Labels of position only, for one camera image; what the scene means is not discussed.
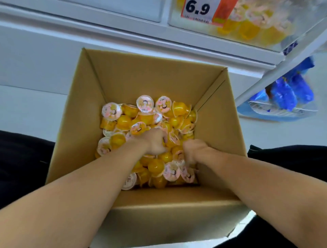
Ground person's left hand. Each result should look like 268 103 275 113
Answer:
133 127 169 156

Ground person's right hand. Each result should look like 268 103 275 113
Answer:
182 139 213 167

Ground pile of yellow jelly cups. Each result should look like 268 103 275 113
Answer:
94 95 199 191

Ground brown cardboard box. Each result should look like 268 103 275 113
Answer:
45 47 252 248

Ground cluster of yellow jelly cups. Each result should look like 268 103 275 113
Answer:
176 0 294 46

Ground person's left forearm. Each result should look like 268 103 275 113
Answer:
0 138 151 248

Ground person's right forearm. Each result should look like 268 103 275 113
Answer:
197 147 327 248

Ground person's black trousers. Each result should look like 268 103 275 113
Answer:
0 130 327 248

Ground blue snack bags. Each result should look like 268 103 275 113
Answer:
249 56 315 112

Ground clear plastic bin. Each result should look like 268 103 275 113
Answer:
64 0 167 23
168 0 327 53

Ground orange white price tag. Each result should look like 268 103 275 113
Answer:
181 0 239 26

